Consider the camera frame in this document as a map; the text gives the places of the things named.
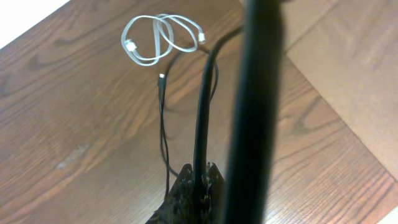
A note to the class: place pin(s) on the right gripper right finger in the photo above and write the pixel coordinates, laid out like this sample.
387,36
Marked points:
214,186

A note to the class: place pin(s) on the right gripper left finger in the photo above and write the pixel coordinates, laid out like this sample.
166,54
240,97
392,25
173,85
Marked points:
177,207

